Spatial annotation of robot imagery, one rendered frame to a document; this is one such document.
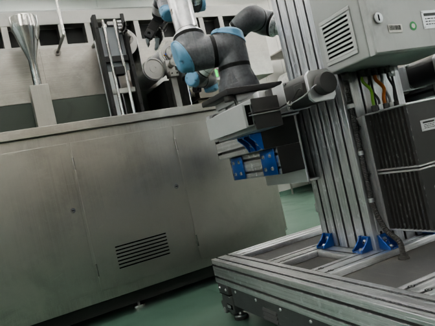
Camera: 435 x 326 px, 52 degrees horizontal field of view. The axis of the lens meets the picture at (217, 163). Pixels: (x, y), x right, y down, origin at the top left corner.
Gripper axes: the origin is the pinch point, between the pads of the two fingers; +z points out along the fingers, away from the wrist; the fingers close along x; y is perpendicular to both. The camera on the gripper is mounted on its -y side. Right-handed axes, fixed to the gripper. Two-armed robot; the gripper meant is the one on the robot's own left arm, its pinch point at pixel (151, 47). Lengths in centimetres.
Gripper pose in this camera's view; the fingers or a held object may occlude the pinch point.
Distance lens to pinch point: 244.1
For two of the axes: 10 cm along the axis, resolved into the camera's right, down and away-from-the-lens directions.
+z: -2.5, 5.9, 7.6
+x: -8.9, -4.5, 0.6
